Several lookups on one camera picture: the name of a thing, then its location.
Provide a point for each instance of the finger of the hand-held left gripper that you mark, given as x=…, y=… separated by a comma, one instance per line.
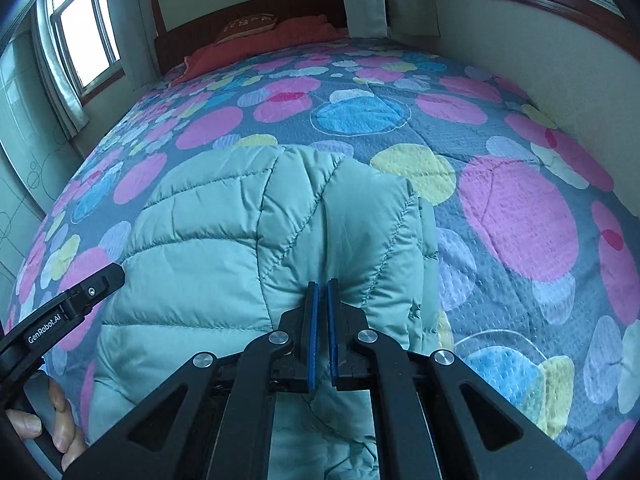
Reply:
x=95, y=290

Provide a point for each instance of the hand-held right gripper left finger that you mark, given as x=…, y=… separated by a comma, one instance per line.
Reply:
x=312, y=335

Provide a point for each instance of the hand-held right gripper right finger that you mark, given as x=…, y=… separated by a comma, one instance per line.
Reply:
x=334, y=335

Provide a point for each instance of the light green down jacket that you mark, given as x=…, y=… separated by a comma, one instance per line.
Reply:
x=225, y=240

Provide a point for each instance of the person's left hand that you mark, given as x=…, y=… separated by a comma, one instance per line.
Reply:
x=62, y=410

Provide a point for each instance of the glass wardrobe door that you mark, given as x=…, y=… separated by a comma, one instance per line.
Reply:
x=25, y=160

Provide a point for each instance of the pale sheer curtain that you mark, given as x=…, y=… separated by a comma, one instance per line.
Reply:
x=60, y=75

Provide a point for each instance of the circle printed bedspread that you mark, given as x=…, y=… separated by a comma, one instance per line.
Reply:
x=515, y=210

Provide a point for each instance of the white framed window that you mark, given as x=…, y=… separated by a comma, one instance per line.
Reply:
x=85, y=35

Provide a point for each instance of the pale green curtain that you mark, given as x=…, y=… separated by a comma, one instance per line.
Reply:
x=400, y=0
x=135, y=25

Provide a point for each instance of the brown wooden headboard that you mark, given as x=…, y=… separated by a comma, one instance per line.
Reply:
x=200, y=30

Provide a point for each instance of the red pillow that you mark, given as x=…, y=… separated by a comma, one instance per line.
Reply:
x=260, y=45

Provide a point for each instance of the brown pillow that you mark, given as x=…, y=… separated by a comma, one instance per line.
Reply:
x=247, y=27

